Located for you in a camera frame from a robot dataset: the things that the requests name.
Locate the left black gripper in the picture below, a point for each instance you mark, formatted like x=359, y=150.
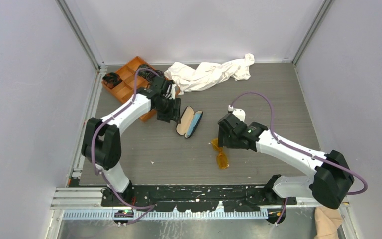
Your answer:
x=167, y=117

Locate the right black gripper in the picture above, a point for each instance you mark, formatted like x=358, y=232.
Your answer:
x=223, y=140

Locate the black glasses case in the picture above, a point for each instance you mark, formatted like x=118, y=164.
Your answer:
x=186, y=118

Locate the orange sunglasses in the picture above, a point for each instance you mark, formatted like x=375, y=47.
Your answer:
x=221, y=158

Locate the blue cleaning cloth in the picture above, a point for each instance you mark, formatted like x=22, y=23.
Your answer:
x=194, y=124

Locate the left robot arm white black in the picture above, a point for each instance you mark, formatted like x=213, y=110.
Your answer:
x=102, y=139

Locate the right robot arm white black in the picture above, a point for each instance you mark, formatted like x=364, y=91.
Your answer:
x=326, y=175

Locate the white crumpled cloth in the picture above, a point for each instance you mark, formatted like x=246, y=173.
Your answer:
x=209, y=74

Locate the black coiled item middle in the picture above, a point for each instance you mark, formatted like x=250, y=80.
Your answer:
x=152, y=75

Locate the black coiled item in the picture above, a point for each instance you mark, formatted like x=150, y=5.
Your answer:
x=152, y=75
x=144, y=69
x=111, y=80

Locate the orange compartment tray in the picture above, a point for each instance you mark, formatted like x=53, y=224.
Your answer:
x=131, y=81

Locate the black coiled item top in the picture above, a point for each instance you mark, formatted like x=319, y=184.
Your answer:
x=144, y=69

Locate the black coiled item far left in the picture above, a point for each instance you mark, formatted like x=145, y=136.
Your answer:
x=111, y=80

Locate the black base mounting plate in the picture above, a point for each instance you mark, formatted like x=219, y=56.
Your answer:
x=200, y=198

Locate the beige cloth bottom right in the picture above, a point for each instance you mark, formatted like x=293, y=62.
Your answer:
x=327, y=222

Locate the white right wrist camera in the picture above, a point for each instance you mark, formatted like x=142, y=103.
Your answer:
x=239, y=113

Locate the white slotted cable duct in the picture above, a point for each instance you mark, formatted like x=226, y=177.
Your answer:
x=128, y=214

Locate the aluminium frame rail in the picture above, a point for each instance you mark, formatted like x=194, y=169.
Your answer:
x=72, y=195

